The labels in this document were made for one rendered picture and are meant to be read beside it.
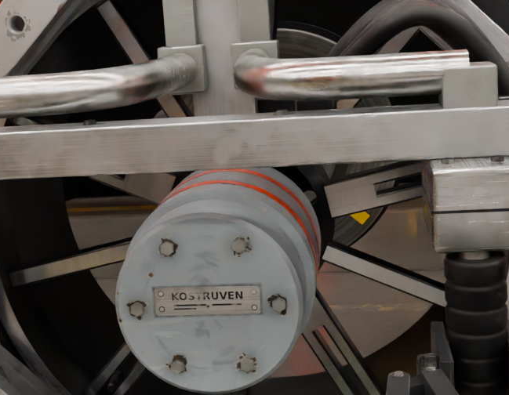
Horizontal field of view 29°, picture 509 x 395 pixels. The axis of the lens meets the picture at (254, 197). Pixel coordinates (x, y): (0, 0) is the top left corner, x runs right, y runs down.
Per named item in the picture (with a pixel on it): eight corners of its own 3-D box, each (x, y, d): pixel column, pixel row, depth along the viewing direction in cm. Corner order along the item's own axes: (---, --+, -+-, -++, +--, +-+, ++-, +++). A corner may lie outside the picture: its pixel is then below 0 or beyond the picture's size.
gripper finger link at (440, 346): (455, 411, 55) (441, 411, 55) (443, 365, 62) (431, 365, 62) (453, 360, 55) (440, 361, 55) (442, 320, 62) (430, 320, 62)
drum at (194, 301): (326, 306, 87) (318, 149, 84) (318, 404, 66) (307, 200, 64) (170, 311, 89) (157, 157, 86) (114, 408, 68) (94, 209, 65)
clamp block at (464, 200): (500, 216, 64) (499, 136, 63) (523, 251, 55) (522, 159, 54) (422, 219, 65) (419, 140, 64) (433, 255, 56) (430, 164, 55)
